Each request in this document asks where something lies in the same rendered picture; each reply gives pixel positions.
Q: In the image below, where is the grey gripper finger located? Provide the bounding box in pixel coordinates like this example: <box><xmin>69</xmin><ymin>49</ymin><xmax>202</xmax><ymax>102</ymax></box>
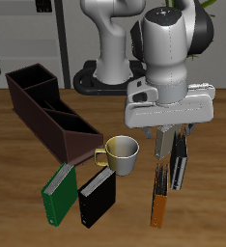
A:
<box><xmin>184</xmin><ymin>123</ymin><xmax>198</xmax><ymax>136</ymax></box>
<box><xmin>141</xmin><ymin>125</ymin><xmax>154</xmax><ymax>140</ymax></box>

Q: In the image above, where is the dark brown desk caddy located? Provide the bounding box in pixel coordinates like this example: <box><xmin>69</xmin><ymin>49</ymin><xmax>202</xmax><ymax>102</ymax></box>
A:
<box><xmin>5</xmin><ymin>63</ymin><xmax>104</xmax><ymax>167</ymax></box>

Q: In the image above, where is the green book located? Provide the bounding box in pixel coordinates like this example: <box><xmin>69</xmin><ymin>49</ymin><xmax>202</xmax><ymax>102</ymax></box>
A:
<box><xmin>41</xmin><ymin>161</ymin><xmax>79</xmax><ymax>228</ymax></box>

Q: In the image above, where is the beige book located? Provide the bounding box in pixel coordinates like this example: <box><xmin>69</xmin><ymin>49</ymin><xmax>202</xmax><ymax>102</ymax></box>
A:
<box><xmin>154</xmin><ymin>123</ymin><xmax>183</xmax><ymax>161</ymax></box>

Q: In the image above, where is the green pot plant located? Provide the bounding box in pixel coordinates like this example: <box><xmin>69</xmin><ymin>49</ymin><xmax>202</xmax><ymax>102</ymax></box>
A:
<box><xmin>165</xmin><ymin>0</ymin><xmax>218</xmax><ymax>62</ymax></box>

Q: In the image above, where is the black book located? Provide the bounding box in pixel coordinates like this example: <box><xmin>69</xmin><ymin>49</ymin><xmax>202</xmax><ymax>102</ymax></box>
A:
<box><xmin>77</xmin><ymin>166</ymin><xmax>117</xmax><ymax>230</ymax></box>

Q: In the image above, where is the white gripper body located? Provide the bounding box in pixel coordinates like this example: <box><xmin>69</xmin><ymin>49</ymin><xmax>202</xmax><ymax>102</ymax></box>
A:
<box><xmin>124</xmin><ymin>82</ymin><xmax>216</xmax><ymax>129</ymax></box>

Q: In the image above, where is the dark vertical post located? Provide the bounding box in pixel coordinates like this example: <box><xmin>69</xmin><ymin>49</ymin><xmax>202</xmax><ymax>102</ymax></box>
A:
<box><xmin>53</xmin><ymin>0</ymin><xmax>71</xmax><ymax>90</ymax></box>

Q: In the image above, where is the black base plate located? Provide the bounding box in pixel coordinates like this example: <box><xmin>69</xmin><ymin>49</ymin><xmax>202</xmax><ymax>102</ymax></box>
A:
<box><xmin>72</xmin><ymin>60</ymin><xmax>149</xmax><ymax>96</ymax></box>

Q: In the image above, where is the yellow and white mug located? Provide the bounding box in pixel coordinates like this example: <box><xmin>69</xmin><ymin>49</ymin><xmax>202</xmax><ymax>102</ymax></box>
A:
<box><xmin>93</xmin><ymin>135</ymin><xmax>140</xmax><ymax>178</ymax></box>

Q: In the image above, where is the orange book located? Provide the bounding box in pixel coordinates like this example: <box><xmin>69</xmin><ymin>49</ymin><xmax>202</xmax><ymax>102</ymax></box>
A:
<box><xmin>150</xmin><ymin>162</ymin><xmax>169</xmax><ymax>230</ymax></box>

